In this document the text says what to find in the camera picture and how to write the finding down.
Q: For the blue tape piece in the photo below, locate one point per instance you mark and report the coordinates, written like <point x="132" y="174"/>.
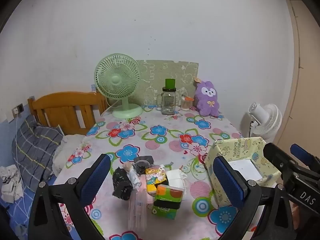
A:
<point x="93" y="87"/>

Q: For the wooden bed headboard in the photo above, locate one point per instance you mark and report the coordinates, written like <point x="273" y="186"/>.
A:
<point x="62" y="100"/>

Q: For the pink plastic sleeve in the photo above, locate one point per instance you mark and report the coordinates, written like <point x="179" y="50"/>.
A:
<point x="137" y="212"/>

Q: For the black rolled cloth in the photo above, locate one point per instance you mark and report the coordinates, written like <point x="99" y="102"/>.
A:
<point x="121" y="185"/>

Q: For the white wall socket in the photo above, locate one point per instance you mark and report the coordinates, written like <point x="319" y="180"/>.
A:
<point x="15" y="110"/>

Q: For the dark wall switch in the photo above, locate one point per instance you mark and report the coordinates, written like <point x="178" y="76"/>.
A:
<point x="20" y="108"/>

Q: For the grey plaid pillow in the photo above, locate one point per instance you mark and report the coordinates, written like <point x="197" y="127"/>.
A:
<point x="32" y="150"/>

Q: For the crumpled white grey cloth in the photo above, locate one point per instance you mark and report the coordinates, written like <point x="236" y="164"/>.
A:
<point x="10" y="182"/>

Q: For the green orange tissue pack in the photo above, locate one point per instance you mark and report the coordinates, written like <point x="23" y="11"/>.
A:
<point x="166" y="200"/>

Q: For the white folded quilt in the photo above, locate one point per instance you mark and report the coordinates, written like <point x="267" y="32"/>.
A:
<point x="67" y="145"/>

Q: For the white standing fan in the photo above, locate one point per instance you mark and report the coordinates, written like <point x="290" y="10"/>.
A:
<point x="270" y="120"/>

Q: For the white cloth bundle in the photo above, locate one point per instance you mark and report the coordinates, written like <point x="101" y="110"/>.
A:
<point x="131" y="177"/>

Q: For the cotton swab cup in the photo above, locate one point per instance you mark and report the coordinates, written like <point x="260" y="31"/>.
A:
<point x="185" y="105"/>

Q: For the green desk fan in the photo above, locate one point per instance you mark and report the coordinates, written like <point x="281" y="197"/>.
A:
<point x="116" y="80"/>

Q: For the glass jar mug green lid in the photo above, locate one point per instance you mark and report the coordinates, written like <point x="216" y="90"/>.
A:
<point x="168" y="102"/>

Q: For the floral tablecloth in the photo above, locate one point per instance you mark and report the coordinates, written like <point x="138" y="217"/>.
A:
<point x="160" y="140"/>

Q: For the green patterned board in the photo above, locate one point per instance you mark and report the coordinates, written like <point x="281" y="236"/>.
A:
<point x="160" y="72"/>

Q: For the colourful cartoon packet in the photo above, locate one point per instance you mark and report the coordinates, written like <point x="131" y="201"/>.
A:
<point x="155" y="180"/>

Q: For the purple plush bunny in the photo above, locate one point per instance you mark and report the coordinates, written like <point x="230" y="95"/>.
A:
<point x="207" y="102"/>

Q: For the yellow fabric storage box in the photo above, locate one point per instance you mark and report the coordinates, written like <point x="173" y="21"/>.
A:
<point x="240" y="147"/>

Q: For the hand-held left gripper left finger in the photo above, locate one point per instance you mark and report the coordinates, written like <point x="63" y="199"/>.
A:
<point x="97" y="177"/>

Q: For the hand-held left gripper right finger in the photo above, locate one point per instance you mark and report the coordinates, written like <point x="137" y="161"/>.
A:
<point x="230" y="182"/>

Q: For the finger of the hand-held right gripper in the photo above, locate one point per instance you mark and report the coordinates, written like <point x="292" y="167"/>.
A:
<point x="303" y="155"/>
<point x="278" y="157"/>

